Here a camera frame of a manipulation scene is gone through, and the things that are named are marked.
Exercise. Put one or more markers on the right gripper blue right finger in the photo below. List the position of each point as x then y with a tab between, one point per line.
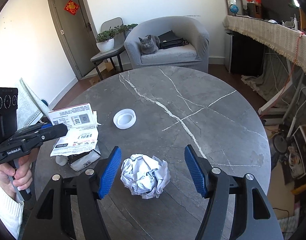
195	170

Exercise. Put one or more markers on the grey cat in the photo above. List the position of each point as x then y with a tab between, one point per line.
149	44

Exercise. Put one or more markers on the flat cardboard box on floor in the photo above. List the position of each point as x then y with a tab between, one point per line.
106	70

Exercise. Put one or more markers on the small blue globe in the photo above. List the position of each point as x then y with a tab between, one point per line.
233	8

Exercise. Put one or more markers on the person's left hand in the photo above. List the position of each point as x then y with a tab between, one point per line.
21	178

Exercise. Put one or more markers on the round dark marble table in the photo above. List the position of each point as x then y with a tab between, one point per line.
175	107

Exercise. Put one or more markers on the person's left forearm white sleeve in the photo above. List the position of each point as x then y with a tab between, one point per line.
11	213

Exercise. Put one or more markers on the black bag on armchair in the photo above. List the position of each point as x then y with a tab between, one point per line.
170	40

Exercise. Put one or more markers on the white printed packaging carton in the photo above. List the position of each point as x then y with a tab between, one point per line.
79	147

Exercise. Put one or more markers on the red fu door decoration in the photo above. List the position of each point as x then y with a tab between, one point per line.
71	7

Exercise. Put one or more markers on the grey dining chair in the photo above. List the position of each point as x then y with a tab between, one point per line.
116	51

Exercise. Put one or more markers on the paper ball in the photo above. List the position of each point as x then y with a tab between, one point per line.
145	176

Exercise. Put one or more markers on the picture frame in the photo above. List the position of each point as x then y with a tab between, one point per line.
239	3

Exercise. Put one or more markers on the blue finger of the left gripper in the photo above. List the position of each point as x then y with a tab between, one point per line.
44	126
54	132

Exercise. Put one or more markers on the black monitor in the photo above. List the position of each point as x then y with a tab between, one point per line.
279	10

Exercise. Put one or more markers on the white plastic lid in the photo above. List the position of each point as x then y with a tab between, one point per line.
125	118

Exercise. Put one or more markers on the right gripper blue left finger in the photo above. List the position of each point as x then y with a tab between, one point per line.
108	172

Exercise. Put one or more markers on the potted green plant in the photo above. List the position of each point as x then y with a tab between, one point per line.
105	40

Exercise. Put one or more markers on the grey door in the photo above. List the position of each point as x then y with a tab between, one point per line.
75	35

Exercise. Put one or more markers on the beige fringed cloth sideboard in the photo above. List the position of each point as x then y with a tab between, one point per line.
285	41

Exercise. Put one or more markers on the grey armchair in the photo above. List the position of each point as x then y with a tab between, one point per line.
194	55

